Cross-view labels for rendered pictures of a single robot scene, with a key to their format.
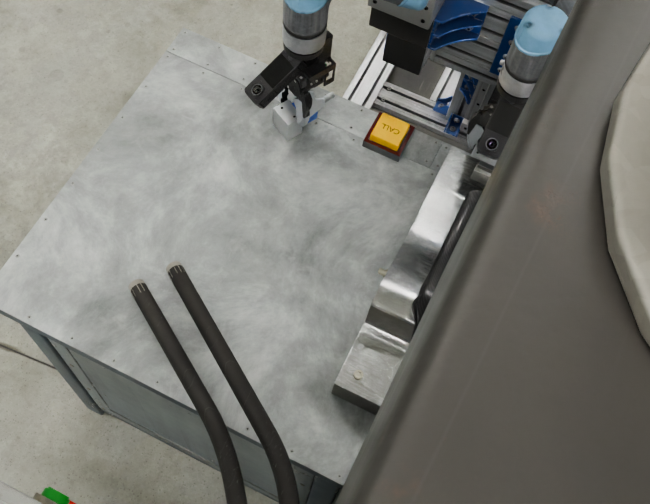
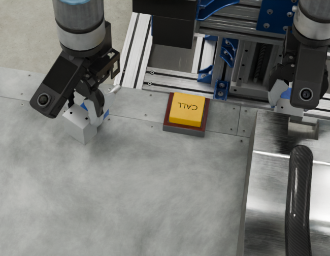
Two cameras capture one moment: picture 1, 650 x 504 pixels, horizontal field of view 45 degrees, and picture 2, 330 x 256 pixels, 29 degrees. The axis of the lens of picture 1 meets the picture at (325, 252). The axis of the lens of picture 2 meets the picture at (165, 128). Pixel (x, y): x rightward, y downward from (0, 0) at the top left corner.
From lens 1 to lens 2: 0.40 m
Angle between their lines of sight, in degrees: 10
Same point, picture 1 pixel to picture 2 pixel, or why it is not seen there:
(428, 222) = (262, 192)
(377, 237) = (208, 222)
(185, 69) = not seen: outside the picture
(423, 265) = (275, 242)
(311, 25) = (89, 15)
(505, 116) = (311, 62)
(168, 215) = not seen: outside the picture
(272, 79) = (57, 85)
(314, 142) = (112, 139)
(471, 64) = (236, 27)
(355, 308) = not seen: outside the picture
